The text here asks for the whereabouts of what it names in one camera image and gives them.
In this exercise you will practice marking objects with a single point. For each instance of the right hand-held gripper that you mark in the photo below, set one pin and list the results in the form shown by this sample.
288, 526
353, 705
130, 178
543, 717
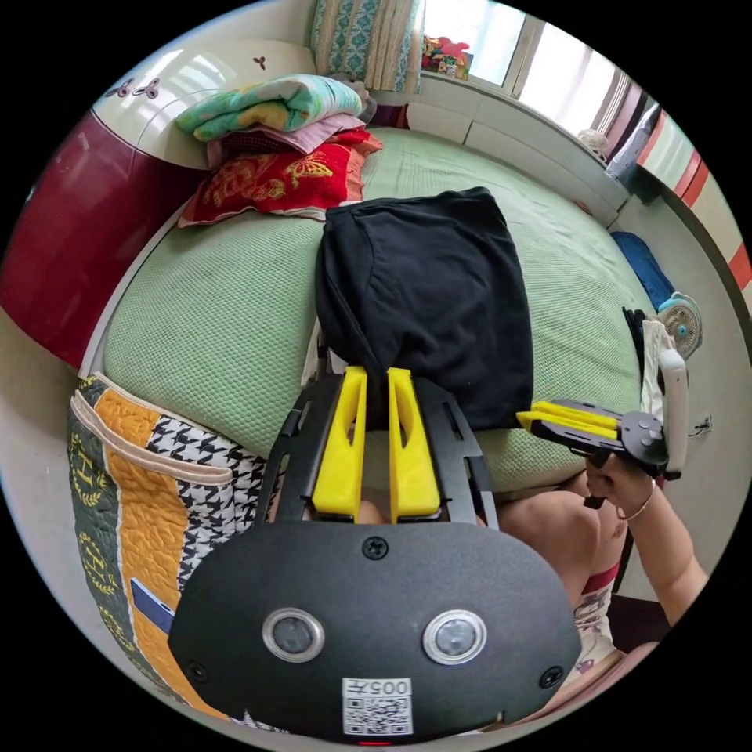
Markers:
643, 437

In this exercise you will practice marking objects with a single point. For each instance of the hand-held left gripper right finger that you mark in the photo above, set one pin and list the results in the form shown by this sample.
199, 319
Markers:
414, 464

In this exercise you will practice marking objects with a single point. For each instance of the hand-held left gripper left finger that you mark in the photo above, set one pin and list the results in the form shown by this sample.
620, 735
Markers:
342, 458

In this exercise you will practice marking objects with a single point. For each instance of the black t-shirt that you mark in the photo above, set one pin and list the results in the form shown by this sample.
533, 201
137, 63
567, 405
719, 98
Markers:
435, 294

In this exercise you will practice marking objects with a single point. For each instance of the person's right forearm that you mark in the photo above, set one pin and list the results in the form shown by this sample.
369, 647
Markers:
667, 558

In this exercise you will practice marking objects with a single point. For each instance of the person's right hand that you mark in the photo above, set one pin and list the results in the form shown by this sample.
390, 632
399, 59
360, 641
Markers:
623, 484

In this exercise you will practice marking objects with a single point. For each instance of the person's body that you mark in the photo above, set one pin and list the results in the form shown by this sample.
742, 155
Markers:
564, 558

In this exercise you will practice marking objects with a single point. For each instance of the small blue and white fan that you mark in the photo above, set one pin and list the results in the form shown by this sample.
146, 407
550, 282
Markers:
681, 326

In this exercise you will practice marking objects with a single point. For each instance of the blue cloth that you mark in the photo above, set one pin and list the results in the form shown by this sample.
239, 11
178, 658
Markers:
643, 267

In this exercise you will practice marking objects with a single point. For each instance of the bed with green mat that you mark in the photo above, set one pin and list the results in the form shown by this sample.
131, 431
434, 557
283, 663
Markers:
223, 305

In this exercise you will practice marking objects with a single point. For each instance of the patchwork quilted pocket organizer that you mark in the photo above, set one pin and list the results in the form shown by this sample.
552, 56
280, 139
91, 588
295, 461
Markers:
141, 470

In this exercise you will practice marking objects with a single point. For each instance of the blue phone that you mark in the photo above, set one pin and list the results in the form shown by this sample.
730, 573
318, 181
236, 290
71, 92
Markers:
151, 608

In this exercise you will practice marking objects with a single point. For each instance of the red pillow with gold print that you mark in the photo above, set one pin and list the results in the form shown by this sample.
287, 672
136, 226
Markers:
276, 176

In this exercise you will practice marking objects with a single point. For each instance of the pink folded blanket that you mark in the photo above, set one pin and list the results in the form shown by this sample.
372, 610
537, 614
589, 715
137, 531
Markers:
305, 134

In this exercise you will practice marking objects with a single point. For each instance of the red and white headboard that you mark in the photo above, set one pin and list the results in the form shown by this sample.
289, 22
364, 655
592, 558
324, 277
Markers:
76, 235

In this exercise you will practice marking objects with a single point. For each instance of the green floral folded blanket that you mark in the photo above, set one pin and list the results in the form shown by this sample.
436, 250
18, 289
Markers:
276, 103

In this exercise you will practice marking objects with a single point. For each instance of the window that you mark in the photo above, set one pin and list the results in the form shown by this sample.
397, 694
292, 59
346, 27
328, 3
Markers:
499, 47

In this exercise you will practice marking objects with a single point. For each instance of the colourful toy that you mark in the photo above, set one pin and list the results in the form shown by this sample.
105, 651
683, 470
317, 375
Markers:
446, 57

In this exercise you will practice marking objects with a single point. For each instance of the patterned curtain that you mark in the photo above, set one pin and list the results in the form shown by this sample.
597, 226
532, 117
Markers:
364, 41

